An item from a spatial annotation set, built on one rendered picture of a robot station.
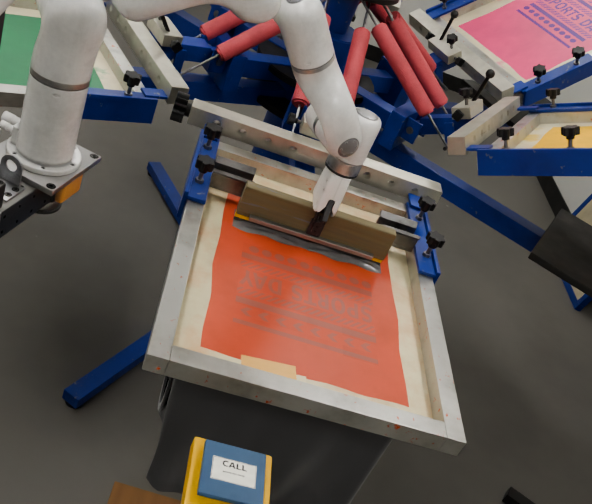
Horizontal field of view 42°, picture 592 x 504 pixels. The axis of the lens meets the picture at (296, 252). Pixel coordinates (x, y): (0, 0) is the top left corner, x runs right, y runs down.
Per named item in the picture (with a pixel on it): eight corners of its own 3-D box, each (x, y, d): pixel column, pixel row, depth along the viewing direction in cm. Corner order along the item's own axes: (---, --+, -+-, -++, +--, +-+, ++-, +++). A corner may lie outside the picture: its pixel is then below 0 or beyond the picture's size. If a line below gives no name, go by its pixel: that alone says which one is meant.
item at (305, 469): (332, 539, 168) (417, 412, 145) (130, 490, 160) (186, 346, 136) (331, 527, 171) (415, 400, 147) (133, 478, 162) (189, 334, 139)
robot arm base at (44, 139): (-26, 144, 129) (-14, 60, 120) (19, 119, 139) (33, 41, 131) (55, 185, 128) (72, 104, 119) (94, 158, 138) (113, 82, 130)
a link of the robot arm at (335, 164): (330, 139, 167) (325, 149, 168) (331, 158, 159) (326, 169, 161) (362, 150, 168) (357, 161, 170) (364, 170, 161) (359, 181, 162)
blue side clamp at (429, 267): (427, 296, 179) (441, 273, 175) (408, 290, 178) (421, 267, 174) (414, 225, 203) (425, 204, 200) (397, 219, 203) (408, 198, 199)
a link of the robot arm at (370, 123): (330, 116, 149) (309, 91, 155) (310, 161, 155) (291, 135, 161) (390, 124, 157) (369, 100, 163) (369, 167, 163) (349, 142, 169)
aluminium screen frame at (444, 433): (456, 456, 139) (466, 443, 137) (141, 369, 128) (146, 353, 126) (412, 219, 203) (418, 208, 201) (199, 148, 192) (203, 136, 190)
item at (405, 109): (431, 189, 227) (450, 155, 220) (173, 100, 212) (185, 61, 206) (405, 80, 293) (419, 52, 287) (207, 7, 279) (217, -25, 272)
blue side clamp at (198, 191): (198, 223, 169) (207, 198, 165) (176, 216, 168) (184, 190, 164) (213, 158, 193) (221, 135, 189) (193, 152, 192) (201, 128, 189)
